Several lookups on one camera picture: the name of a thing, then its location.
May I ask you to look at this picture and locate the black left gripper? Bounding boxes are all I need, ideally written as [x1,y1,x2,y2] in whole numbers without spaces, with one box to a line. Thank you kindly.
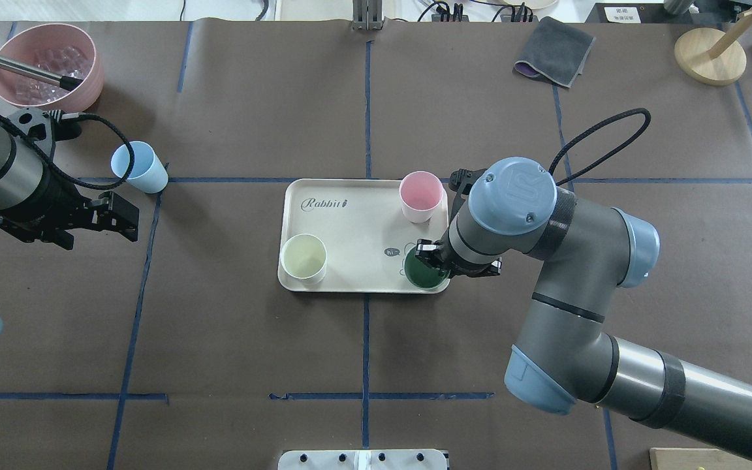
[0,172,140,250]

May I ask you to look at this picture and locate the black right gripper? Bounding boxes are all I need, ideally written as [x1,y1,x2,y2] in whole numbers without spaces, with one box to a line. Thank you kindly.
[415,230,502,279]

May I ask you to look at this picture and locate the green cup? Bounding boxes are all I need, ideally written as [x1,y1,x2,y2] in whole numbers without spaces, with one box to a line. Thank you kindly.
[403,247,451,291]

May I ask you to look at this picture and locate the blue cup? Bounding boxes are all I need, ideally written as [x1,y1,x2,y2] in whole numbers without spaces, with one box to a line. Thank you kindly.
[110,142,169,194]

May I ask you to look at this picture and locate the pink cup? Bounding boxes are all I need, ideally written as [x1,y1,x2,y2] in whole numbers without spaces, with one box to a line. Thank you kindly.
[399,172,445,223]

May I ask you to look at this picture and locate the cream yellow cup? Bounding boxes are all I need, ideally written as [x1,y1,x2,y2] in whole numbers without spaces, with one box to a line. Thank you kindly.
[280,233,328,285]

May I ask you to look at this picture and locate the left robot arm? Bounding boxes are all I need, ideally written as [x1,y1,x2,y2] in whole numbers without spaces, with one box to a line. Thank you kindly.
[0,107,138,250]

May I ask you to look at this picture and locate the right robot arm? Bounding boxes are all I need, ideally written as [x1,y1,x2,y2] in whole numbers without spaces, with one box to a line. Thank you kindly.
[415,157,752,461]

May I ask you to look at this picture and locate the cream rabbit tray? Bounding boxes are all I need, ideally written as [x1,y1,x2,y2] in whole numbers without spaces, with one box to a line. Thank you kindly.
[277,179,450,294]

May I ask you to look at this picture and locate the metal black-tipped tongs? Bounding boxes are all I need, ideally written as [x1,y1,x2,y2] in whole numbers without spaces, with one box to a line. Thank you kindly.
[0,55,84,91]

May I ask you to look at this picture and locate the pink bowl with ice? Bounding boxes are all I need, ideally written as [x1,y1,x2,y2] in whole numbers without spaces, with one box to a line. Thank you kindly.
[0,23,104,112]

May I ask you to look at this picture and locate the grey folded cloth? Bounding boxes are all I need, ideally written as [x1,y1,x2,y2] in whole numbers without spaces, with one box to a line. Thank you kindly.
[513,17,596,89]

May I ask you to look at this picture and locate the wooden cutting board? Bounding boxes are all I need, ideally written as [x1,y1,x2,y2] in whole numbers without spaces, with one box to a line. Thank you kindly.
[650,447,752,469]

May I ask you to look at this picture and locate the wooden mug tree stand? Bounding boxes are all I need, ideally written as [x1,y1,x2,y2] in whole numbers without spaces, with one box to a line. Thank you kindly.
[674,8,752,86]

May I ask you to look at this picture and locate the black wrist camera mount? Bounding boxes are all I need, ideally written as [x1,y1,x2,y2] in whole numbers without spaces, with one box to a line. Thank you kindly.
[8,107,82,161]
[448,168,487,221]

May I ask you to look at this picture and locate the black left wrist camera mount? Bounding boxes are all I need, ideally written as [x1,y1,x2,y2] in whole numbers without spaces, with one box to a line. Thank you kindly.
[8,107,82,161]

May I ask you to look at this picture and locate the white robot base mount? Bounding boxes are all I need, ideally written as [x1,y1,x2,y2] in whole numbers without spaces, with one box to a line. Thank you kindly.
[277,448,450,469]

